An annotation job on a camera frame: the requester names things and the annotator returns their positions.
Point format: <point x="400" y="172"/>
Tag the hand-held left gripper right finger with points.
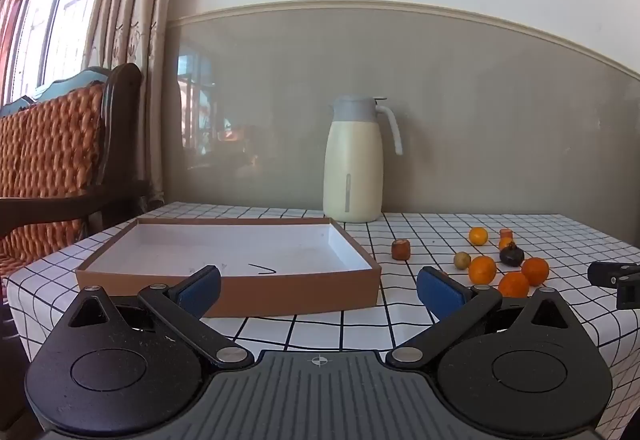
<point x="440" y="291"/>

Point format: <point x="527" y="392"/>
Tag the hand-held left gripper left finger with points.
<point x="200" y="294"/>

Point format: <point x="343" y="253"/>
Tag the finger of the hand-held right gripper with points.
<point x="605" y="274"/>

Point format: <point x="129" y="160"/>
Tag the brownish kiwi fruit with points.
<point x="461" y="260"/>

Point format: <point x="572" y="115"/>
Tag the small orange tangerine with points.
<point x="478" y="235"/>
<point x="535" y="270"/>
<point x="513" y="284"/>
<point x="482" y="269"/>
<point x="503" y="243"/>

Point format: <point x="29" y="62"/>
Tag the shallow brown cardboard box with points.
<point x="225" y="245"/>

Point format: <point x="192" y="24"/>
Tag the dark purple mangosteen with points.
<point x="512" y="256"/>

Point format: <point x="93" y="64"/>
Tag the cream thermos jug grey lid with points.
<point x="350" y="170"/>

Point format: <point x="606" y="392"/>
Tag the wooden sofa orange woven cushion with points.
<point x="55" y="145"/>

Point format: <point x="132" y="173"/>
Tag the beige embroidered curtain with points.
<point x="135" y="45"/>

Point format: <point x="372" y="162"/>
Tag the red framed window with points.
<point x="50" y="10"/>

